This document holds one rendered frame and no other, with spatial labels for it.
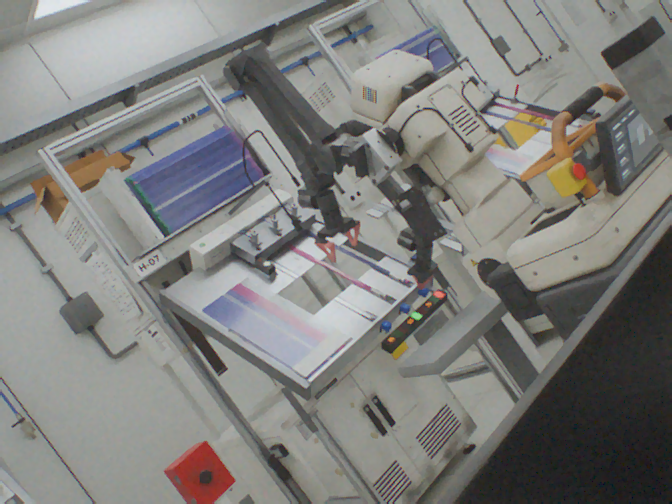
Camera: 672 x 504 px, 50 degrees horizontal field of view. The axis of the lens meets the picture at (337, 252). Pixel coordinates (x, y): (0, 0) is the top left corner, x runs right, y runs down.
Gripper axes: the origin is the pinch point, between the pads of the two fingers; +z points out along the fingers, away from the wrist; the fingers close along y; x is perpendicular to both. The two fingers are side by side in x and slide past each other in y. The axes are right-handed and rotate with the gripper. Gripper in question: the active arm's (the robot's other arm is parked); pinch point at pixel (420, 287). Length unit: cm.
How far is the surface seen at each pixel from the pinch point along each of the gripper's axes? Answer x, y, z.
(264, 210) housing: -70, 7, -5
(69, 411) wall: -157, 74, 126
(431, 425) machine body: 16, 8, 58
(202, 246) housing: -72, 38, -5
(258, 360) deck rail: -22, 60, 3
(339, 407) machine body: -7, 36, 38
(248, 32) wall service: -244, -152, 19
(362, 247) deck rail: -32.9, -8.2, 4.2
